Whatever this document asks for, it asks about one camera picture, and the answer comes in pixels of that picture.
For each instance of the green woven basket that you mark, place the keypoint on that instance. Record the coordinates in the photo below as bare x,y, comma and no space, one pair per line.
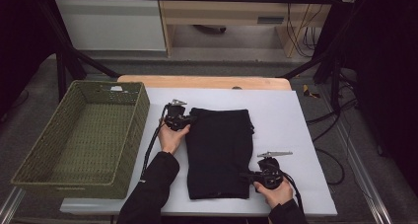
85,141

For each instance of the aluminium rail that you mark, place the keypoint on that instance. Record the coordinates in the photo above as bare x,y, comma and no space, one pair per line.
368,197
10,207

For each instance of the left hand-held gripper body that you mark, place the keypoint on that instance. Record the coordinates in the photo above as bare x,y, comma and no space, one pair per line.
175,117

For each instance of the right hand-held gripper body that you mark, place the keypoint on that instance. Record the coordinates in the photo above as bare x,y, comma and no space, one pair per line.
271,174

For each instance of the grey desk label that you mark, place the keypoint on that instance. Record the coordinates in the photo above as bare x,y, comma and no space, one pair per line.
270,20

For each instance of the white basket tag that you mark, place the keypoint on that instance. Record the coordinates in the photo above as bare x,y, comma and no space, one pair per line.
116,88

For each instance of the black curtain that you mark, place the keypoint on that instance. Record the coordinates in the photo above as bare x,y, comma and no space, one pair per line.
19,36
391,69

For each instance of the black knit vest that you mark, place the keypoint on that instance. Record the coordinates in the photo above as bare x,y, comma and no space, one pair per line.
218,155

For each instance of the white cabinet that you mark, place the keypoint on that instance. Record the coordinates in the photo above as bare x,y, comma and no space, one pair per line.
111,26

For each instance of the light wooden desk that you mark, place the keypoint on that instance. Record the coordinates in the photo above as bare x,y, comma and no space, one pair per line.
223,12

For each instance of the person's left hand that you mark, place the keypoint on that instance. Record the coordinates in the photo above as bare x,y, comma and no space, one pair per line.
171,140

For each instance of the person's right hand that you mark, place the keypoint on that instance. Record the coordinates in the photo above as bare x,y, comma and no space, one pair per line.
277,196

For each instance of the yellow and black object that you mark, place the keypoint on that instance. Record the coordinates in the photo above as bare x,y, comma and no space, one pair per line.
309,91

